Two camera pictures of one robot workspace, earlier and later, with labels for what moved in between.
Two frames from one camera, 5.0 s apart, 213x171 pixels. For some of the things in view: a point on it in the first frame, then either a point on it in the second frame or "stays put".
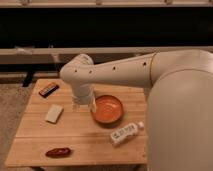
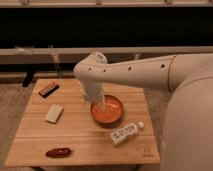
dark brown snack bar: x=45 y=92 stays put
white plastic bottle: x=126 y=132 stays put
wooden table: x=51 y=134 stays put
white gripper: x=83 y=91 to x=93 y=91
